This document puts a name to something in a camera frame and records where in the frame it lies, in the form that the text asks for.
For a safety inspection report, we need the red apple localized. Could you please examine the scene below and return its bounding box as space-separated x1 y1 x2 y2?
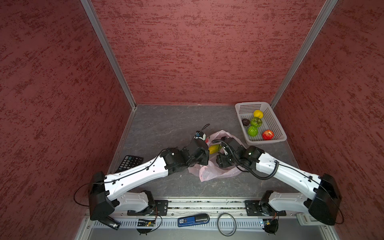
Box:
262 130 275 141

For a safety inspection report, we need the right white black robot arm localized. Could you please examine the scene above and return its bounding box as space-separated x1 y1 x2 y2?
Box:
213 138 343 226

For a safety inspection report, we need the yellow round fruit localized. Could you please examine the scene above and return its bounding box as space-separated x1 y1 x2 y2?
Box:
253 110 264 119

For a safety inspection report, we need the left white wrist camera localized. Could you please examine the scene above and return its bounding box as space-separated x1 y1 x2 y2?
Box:
194 131 207 142

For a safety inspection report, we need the black cable ring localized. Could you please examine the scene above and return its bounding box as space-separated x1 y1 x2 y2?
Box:
217 212 238 237

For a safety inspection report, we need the small black device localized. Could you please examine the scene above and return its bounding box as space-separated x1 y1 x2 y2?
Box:
99 216 121 231

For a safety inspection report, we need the left aluminium corner post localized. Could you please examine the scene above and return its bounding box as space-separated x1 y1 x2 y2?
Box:
81 0 137 111

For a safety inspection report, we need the right circuit board with wires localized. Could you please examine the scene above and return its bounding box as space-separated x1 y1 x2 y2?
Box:
263 213 279 235

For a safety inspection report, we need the black calculator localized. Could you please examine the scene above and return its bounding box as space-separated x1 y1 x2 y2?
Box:
116 155 144 173

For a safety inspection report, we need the aluminium corner post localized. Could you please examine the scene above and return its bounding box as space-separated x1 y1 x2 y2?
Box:
81 0 137 111
270 0 338 109

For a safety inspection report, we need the white perforated plastic basket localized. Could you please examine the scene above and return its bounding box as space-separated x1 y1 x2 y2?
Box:
235 102 287 145

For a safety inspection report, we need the blue black handheld device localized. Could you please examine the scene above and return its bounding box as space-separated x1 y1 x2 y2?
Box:
177 214 210 228

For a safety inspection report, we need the bright green bumpy fruit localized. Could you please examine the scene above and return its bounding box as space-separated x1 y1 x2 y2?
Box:
247 125 259 137

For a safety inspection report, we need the aluminium front rail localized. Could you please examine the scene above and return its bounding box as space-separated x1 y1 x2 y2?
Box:
107 193 315 218

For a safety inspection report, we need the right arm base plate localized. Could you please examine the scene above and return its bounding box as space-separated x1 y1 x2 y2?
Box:
245 200 287 217

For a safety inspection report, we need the left circuit board with wires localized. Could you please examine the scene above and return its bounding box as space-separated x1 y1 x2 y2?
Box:
136 207 164 235

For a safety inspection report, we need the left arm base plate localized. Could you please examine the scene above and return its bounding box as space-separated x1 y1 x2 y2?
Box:
127 200 169 216

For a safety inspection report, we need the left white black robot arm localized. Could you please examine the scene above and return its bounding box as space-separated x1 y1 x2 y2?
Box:
86 138 210 228

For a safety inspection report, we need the green speckled guava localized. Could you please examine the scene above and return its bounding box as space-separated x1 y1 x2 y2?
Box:
251 118 263 128

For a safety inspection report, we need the dark purple mangosteen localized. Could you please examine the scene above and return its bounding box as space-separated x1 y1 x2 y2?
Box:
242 119 251 127

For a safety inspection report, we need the right aluminium corner post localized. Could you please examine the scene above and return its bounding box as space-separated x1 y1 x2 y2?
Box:
270 0 338 109

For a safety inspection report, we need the pink printed plastic bag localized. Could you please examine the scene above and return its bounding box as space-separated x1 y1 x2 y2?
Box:
188 130 243 182

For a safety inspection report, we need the white plastic latch box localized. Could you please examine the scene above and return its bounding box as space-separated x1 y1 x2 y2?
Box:
296 213 317 226

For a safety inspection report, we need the circuit board with wires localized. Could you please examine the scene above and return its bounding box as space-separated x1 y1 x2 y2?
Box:
136 207 164 235
263 213 279 235

